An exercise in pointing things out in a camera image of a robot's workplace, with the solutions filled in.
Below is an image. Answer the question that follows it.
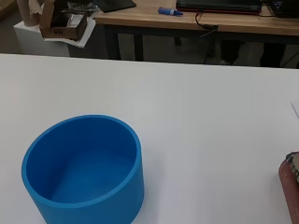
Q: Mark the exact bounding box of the blue marker pen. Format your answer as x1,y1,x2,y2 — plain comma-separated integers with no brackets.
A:
157,7,184,17

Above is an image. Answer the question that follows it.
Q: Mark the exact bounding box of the blue round tub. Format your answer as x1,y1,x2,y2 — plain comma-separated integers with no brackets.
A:
21,114,145,224

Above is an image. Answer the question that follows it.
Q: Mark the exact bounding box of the wooden desk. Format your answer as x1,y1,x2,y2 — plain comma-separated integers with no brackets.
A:
94,0,299,68

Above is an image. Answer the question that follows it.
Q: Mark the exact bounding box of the black flat pad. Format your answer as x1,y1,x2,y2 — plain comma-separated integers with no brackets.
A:
92,0,137,14

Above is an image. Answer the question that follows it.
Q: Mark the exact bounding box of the brown cardboard box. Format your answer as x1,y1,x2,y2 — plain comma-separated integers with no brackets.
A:
39,0,89,41

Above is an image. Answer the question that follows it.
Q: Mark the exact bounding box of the black laptop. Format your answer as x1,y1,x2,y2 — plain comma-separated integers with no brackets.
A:
176,0,263,15

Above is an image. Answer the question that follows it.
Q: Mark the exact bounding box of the white cabinet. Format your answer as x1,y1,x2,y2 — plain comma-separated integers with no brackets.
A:
13,20,71,58

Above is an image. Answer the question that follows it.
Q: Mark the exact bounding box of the brown paper roll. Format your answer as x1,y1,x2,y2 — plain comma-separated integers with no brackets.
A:
17,0,45,28

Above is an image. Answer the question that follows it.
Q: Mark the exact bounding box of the stack of books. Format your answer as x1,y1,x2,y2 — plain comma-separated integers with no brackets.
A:
278,151,299,224

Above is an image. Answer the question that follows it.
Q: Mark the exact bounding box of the black cable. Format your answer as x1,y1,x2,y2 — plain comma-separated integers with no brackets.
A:
194,11,219,39

